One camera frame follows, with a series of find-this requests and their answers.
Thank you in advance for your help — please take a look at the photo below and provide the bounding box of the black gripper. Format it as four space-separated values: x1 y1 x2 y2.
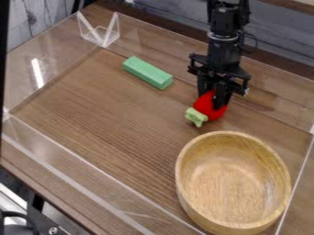
187 31 251 110

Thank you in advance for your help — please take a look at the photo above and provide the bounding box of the red plush strawberry toy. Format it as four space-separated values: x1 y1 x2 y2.
185 90 227 128

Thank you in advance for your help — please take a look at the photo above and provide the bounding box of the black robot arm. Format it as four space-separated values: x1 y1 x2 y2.
187 0 251 110

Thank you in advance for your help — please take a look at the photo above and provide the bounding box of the green rectangular block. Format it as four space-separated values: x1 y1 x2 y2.
122 56 172 90

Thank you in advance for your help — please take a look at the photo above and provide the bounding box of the wooden bowl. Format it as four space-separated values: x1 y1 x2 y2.
175 130 291 235

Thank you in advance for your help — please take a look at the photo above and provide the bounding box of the clear acrylic tray wall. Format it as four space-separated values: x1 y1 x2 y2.
1 5 314 235

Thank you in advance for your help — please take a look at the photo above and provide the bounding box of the black metal table bracket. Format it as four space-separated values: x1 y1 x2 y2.
26 193 70 235

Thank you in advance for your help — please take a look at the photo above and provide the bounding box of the black cable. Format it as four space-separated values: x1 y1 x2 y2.
0 210 29 235

